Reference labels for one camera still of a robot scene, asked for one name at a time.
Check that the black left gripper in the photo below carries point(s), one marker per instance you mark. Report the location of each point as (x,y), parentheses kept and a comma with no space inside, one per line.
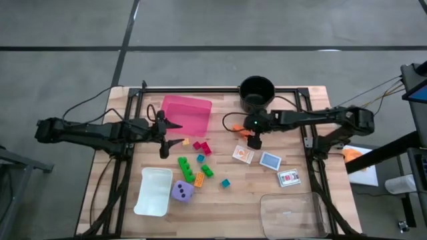
(162,134)

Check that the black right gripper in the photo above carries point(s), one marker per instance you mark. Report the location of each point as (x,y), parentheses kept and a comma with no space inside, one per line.
(268,120)

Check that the small yellow toy brick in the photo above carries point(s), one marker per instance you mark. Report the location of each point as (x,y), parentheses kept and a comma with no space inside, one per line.
(185,141)

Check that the small red toy brick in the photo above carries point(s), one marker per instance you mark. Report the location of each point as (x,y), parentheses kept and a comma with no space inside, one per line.
(197,145)

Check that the orange toy piece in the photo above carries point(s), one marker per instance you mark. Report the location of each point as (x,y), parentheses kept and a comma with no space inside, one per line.
(237,128)

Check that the large red toy brick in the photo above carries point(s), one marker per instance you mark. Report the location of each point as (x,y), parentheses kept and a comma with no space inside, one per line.
(206,149)

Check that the teal toy cube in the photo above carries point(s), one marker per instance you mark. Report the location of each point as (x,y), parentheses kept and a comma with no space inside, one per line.
(225,183)
(200,158)

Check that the long green toy brick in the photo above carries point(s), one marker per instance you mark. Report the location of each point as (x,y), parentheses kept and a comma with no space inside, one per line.
(186,170)

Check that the blue playing card deck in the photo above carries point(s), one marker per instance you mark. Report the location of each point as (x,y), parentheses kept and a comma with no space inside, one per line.
(270,161)

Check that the white wooden block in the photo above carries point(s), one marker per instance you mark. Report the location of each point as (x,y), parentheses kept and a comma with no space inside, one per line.
(243,154)

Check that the small green toy brick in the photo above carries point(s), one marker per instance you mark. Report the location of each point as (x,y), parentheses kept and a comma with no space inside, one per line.
(207,171)

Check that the orange-yellow toy brick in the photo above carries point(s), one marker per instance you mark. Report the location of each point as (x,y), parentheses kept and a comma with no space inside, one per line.
(199,180)

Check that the white plastic bin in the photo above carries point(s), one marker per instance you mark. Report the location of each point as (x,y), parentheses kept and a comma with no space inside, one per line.
(153,193)

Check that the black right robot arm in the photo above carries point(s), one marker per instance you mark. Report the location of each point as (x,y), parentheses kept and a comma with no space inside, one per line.
(317,115)

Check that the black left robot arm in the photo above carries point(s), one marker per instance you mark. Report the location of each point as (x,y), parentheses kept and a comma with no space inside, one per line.
(86,131)

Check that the pink translucent plastic bin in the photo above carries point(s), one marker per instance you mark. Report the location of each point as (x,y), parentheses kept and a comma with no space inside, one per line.
(190,116)

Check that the black round pot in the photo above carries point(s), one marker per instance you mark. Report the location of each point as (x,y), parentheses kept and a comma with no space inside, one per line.
(248,86)

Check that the red white card deck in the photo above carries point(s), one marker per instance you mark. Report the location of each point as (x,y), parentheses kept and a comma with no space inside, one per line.
(289,177)

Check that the purple foam die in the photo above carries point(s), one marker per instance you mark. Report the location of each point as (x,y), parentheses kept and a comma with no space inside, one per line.
(180,197)

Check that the orange object on paper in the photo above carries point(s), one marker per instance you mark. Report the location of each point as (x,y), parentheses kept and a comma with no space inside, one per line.
(352,155)

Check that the clear plastic bin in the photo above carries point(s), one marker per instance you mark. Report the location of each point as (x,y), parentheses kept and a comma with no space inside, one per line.
(293,216)

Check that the white paper sheet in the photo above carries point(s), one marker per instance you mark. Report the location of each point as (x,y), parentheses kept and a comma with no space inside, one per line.
(365,176)

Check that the black slanted beam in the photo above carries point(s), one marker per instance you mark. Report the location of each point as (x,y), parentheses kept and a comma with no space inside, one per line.
(383,151)

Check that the white paper towel roll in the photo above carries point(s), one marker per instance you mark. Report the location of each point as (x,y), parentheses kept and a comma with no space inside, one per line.
(400,184)

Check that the grey metal cart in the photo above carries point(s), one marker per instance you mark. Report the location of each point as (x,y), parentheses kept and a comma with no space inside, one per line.
(26,163)

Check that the monitor with blue screen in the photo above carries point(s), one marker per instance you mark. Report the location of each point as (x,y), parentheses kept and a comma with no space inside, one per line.
(418,95)

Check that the black equipment cart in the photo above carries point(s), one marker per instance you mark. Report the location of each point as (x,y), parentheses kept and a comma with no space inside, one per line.
(421,120)

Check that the dark equipment box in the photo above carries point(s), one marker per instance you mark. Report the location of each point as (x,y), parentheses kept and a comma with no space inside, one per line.
(422,173)

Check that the caster wheel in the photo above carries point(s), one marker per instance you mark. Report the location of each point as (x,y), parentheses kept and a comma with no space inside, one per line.
(403,226)

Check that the black metal table frame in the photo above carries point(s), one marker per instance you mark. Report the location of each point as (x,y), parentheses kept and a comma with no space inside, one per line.
(200,90)

